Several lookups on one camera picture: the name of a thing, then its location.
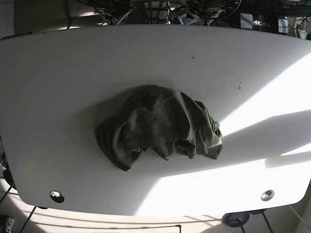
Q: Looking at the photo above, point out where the right silver table grommet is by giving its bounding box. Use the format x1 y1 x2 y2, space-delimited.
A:
261 190 275 201

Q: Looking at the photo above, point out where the black power box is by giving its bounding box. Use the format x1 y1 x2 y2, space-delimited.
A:
178 14 197 25

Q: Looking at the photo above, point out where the olive green T-shirt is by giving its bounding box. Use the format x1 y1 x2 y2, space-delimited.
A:
95 85 223 171

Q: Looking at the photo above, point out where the round black stand base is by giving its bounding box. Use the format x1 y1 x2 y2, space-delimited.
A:
221 212 250 228

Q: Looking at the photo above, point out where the left silver table grommet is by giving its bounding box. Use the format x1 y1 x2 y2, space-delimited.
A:
50 190 65 203

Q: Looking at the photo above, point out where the silver table grommet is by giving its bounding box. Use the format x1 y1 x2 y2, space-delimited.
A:
50 190 65 203
261 190 275 201

